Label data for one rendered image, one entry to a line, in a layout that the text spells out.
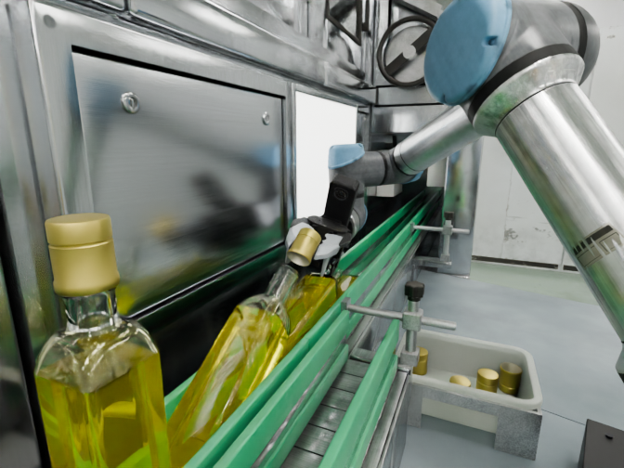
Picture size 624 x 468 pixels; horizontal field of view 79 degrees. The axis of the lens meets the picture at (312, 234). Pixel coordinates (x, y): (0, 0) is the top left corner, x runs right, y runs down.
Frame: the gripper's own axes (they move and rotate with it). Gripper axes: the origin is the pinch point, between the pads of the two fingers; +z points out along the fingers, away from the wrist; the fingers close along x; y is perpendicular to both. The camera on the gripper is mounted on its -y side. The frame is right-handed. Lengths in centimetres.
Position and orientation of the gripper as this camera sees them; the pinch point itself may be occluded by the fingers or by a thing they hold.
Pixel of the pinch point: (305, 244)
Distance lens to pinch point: 54.1
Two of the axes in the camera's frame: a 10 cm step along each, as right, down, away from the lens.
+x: -9.1, -3.4, 2.1
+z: -3.0, 2.4, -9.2
